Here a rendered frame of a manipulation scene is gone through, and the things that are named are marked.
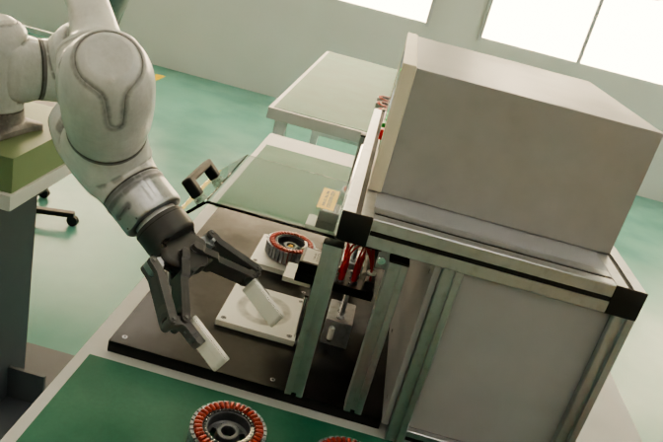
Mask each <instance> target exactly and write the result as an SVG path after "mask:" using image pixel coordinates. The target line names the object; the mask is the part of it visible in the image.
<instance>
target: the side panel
mask: <svg viewBox="0 0 663 442"><path fill-rule="evenodd" d="M633 324H634V321H631V320H627V319H623V318H620V317H616V316H613V315H609V314H605V313H603V312H599V311H596V310H592V309H589V308H585V307H581V306H578V305H574V304H571V303H567V302H563V301H560V300H556V299H554V298H550V297H547V296H543V295H539V294H536V293H532V292H529V291H525V290H521V289H518V288H514V287H511V286H507V285H503V284H500V283H496V282H493V281H489V280H485V279H482V278H478V277H475V276H471V275H467V274H464V273H461V272H458V271H454V270H450V269H447V268H443V267H442V269H441V272H440V275H439V277H438V280H437V283H436V286H435V289H434V292H433V295H432V298H431V301H430V303H429V306H428V309H427V312H426V315H425V318H424V321H423V324H422V327H421V329H420V332H419V335H418V338H417V341H416V344H415V347H414V350H413V353H412V355H411V358H410V361H409V363H408V366H407V369H406V372H405V377H404V379H403V382H402V385H401V388H400V391H399V394H398V397H397V400H396V403H395V405H394V408H393V411H392V414H391V417H390V420H389V423H388V425H387V424H386V427H385V432H386V433H385V439H386V440H389V441H392V439H394V440H396V442H576V440H577V438H578V436H579V434H580V432H581V430H582V428H583V426H584V424H585V422H586V420H587V417H588V415H589V413H590V411H591V409H592V407H593V405H594V403H595V402H596V400H597V398H598V396H599V394H600V392H601V390H602V388H603V386H604V384H605V382H606V380H607V378H608V376H609V374H610V372H611V370H612V368H613V366H614V364H615V361H616V359H617V357H618V355H619V353H620V351H621V349H622V347H623V345H624V343H625V341H626V338H627V336H628V334H629V332H630V330H631V328H632V326H633Z"/></svg>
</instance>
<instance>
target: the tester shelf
mask: <svg viewBox="0 0 663 442"><path fill-rule="evenodd" d="M385 114H386V111H385V110H379V109H376V108H374V112H373V115H372V118H371V121H370V125H369V128H368V131H367V134H366V137H365V141H364V144H363V147H362V150H361V153H360V157H359V160H358V163H357V166H356V170H355V173H354V176H353V179H352V182H351V186H350V189H349V192H348V195H347V199H346V201H345V204H344V207H343V210H342V213H341V217H340V221H339V224H338V228H337V232H336V236H335V238H336V239H340V240H343V241H346V242H350V243H353V244H357V245H360V246H364V247H369V248H372V249H376V250H380V251H383V252H387V253H390V254H394V255H398V256H401V257H405V258H411V259H415V260H418V261H422V262H425V263H429V264H432V265H436V266H440V267H443V268H447V269H450V270H454V271H458V272H461V273H464V274H467V275H471V276H475V277H478V278H482V279H485V280H489V281H493V282H496V283H500V284H503V285H507V286H511V287H514V288H518V289H521V290H525V291H529V292H532V293H536V294H539V295H543V296H547V297H550V298H554V299H556V300H560V301H563V302H567V303H571V304H574V305H578V306H581V307H585V308H589V309H592V310H596V311H599V312H603V313H605V314H609V315H613V316H616V317H620V318H623V319H627V320H631V321H634V322H635V321H636V319H637V317H638V315H639V313H640V310H641V308H642V306H643V304H644V302H645V300H646V298H647V296H648V294H647V293H646V292H645V291H644V289H643V288H642V286H641V285H640V283H639V282H638V280H637V279H636V277H635V276H634V275H633V273H632V272H631V270H630V269H629V267H628V266H627V264H626V262H625V261H624V259H623V258H622V257H621V255H620V254H619V252H618V251H617V249H616V248H615V246H613V248H612V251H611V253H610V254H609V255H607V254H603V253H600V252H596V251H592V250H589V249H585V248H581V247H578V246H574V245H571V244H568V243H564V242H561V241H557V240H553V239H550V238H546V237H542V236H539V235H535V234H531V233H528V232H524V231H521V230H517V229H513V228H510V227H506V226H502V225H499V224H495V223H491V222H488V221H484V220H481V219H477V218H474V217H471V216H467V215H463V214H460V213H456V212H452V211H449V210H445V209H441V208H438V207H434V206H431V205H427V204H423V203H420V202H416V201H412V200H409V199H405V198H401V197H398V196H394V195H390V194H387V193H383V192H378V191H374V190H369V189H368V184H369V181H370V176H371V172H372V168H373V163H374V159H375V155H376V151H377V146H378V142H379V139H378V138H379V134H380V130H381V126H382V122H383V120H384V117H385Z"/></svg>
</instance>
